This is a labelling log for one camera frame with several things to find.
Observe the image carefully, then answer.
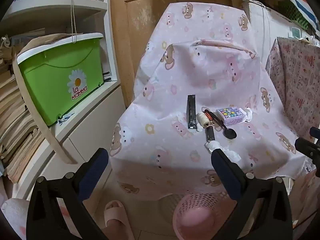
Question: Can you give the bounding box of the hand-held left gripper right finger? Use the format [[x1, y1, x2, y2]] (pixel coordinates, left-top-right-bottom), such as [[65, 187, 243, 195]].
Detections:
[[211, 149, 293, 240]]

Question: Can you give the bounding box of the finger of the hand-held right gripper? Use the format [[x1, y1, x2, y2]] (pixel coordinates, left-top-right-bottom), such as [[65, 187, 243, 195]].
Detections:
[[294, 137, 320, 166], [309, 127, 320, 141]]

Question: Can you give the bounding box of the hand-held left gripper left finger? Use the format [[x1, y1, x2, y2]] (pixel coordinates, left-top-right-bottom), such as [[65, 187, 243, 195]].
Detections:
[[26, 148, 109, 240]]

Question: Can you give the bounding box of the large white tissue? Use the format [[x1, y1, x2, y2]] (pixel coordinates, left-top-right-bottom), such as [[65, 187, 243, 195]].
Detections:
[[205, 141, 242, 163]]

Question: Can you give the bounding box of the black plastic spoon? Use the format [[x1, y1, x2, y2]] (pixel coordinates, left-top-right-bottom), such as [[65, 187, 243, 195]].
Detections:
[[209, 111, 237, 140]]

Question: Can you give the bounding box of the black cylinder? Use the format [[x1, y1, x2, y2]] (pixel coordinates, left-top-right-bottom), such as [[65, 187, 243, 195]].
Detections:
[[205, 126, 216, 143]]

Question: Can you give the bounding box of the pink plastic basket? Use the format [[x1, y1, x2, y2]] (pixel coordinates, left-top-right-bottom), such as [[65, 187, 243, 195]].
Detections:
[[172, 192, 238, 240]]

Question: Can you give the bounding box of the black packet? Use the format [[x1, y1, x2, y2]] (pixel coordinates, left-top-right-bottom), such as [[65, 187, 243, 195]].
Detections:
[[187, 94, 197, 130]]

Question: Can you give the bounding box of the white shelf unit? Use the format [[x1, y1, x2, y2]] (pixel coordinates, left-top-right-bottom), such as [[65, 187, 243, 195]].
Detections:
[[0, 0, 126, 198]]

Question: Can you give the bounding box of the pink printed soft cloth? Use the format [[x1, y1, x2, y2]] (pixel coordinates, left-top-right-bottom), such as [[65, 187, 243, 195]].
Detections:
[[0, 197, 33, 240], [291, 166, 320, 230]]

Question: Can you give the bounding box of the curved wooden strip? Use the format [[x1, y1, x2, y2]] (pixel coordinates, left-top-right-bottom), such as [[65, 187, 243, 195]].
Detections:
[[12, 55, 78, 165]]

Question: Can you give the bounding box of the pink slipper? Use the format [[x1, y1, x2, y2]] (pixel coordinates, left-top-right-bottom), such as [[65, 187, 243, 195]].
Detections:
[[103, 200, 136, 240]]

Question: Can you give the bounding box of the pink patterned cloth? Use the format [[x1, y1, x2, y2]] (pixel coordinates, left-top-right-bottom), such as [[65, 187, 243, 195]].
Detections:
[[265, 37, 320, 136]]

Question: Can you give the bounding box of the cream thread spool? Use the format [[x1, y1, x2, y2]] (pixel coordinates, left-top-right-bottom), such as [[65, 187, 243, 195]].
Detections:
[[196, 112, 210, 128]]

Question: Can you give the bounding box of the colourful tissue pack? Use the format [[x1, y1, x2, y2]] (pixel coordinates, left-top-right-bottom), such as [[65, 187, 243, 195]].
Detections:
[[216, 106, 244, 126]]

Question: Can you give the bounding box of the stack of papers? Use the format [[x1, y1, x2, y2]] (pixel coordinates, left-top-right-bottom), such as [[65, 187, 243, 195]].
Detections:
[[0, 27, 50, 183]]

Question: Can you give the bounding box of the green storage box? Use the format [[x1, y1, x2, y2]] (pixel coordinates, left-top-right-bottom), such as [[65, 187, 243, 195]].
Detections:
[[16, 32, 105, 127]]

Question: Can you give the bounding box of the small white display device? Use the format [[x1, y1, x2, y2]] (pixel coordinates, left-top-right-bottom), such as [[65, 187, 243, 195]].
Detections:
[[291, 26, 303, 39]]

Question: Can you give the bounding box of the pink cartoon printed tablecloth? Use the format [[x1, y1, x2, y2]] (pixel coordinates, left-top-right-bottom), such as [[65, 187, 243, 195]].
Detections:
[[110, 2, 308, 201]]

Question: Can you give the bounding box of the green mesh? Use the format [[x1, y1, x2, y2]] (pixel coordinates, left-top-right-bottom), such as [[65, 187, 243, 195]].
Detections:
[[275, 0, 311, 30]]

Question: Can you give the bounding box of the white chest freezer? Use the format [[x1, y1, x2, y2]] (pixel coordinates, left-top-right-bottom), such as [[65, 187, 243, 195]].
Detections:
[[241, 0, 320, 63]]

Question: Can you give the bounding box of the white cable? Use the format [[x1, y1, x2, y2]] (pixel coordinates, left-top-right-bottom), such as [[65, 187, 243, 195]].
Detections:
[[259, 2, 273, 55]]

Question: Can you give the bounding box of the hanging string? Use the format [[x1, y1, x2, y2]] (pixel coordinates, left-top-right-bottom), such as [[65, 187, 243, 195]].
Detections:
[[69, 0, 84, 43]]

